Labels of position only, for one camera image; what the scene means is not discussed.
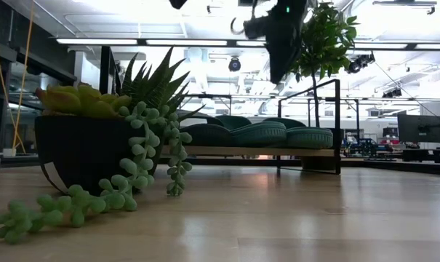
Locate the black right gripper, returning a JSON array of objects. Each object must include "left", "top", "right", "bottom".
[{"left": 243, "top": 0, "right": 308, "bottom": 86}]

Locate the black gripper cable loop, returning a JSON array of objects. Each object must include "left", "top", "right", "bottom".
[{"left": 229, "top": 16, "right": 247, "bottom": 36}]

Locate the artificial succulent arrangement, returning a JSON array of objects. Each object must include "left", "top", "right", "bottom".
[{"left": 0, "top": 47, "right": 206, "bottom": 245}]

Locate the white label strip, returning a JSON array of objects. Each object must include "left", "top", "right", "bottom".
[{"left": 44, "top": 162, "right": 71, "bottom": 194}]

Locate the yellow cable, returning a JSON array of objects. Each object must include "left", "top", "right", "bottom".
[{"left": 0, "top": 0, "right": 36, "bottom": 154}]

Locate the black round plant pot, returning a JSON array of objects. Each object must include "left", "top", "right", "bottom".
[{"left": 300, "top": 156, "right": 337, "bottom": 172}]

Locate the black track spotlight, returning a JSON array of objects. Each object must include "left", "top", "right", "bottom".
[
  {"left": 381, "top": 87, "right": 403, "bottom": 99},
  {"left": 346, "top": 52, "right": 376, "bottom": 75}
]

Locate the black bowl planter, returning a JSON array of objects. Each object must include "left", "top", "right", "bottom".
[{"left": 34, "top": 115, "right": 159, "bottom": 197}]

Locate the dark computer monitor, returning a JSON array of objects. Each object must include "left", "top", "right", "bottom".
[{"left": 397, "top": 114, "right": 440, "bottom": 143}]

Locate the black background rig frame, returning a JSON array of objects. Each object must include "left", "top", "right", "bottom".
[
  {"left": 307, "top": 96, "right": 360, "bottom": 128},
  {"left": 178, "top": 93, "right": 233, "bottom": 117}
]

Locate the black aluminium table frame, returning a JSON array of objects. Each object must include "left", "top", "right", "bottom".
[{"left": 157, "top": 156, "right": 440, "bottom": 177}]

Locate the wooden shelf with black frame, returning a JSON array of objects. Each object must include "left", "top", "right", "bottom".
[{"left": 98, "top": 45, "right": 341, "bottom": 175}]

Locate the cluttered background workbench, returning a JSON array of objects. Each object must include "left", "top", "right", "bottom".
[{"left": 341, "top": 136, "right": 401, "bottom": 162}]

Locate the green leafy artificial tree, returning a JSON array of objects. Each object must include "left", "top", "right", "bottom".
[{"left": 291, "top": 1, "right": 361, "bottom": 128}]

